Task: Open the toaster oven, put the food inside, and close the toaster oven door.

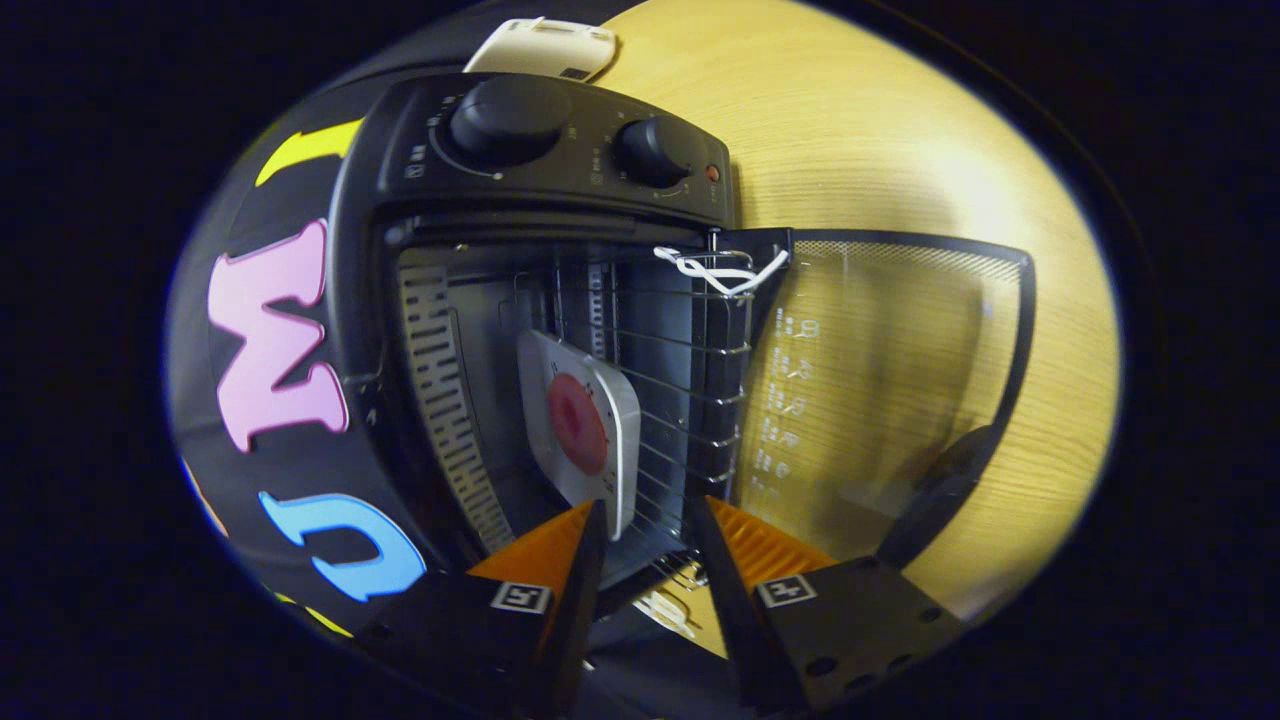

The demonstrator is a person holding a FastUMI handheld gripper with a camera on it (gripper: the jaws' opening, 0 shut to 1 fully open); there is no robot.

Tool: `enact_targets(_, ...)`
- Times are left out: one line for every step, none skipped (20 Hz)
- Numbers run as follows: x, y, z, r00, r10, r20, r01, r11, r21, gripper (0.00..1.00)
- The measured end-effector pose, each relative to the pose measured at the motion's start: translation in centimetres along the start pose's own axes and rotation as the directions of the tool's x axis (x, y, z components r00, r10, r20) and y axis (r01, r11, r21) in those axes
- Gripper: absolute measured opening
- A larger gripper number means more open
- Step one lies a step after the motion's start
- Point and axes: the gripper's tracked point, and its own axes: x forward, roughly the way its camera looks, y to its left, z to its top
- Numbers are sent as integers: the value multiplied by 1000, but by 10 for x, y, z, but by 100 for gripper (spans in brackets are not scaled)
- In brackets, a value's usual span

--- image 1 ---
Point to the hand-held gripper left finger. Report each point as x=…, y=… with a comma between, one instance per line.
x=575, y=610

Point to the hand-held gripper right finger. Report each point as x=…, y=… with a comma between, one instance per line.
x=735, y=620

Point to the red meat patty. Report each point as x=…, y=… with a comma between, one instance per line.
x=578, y=425

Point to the white food tray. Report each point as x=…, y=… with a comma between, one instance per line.
x=612, y=420

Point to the black toaster oven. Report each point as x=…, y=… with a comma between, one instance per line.
x=560, y=170

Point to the white bread toaster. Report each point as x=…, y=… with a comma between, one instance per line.
x=540, y=50

